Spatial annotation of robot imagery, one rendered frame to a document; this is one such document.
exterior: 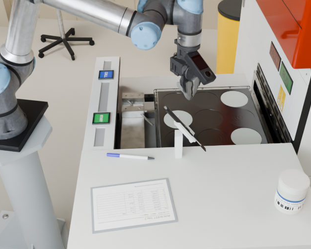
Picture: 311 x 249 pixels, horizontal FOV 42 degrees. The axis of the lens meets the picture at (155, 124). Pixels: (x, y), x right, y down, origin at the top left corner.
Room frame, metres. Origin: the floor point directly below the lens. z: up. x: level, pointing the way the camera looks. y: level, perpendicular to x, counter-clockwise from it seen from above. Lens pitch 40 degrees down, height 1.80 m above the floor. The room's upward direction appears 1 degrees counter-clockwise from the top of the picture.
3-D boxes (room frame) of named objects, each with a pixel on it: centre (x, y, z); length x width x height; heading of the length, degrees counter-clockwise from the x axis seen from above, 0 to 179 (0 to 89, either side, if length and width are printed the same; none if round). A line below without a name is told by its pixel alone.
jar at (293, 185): (0.67, -0.33, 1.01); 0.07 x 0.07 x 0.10
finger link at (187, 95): (1.14, -0.10, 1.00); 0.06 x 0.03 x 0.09; 37
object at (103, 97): (1.17, 0.18, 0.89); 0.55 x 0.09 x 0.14; 1
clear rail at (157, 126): (1.10, -0.01, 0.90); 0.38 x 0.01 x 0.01; 1
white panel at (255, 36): (1.30, -0.41, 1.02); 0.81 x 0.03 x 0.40; 1
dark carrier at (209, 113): (1.11, -0.19, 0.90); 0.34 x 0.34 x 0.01; 1
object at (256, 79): (1.13, -0.40, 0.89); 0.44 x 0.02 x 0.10; 1
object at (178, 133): (0.86, -0.08, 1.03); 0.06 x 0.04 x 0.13; 91
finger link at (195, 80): (1.16, -0.12, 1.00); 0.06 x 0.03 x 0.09; 37
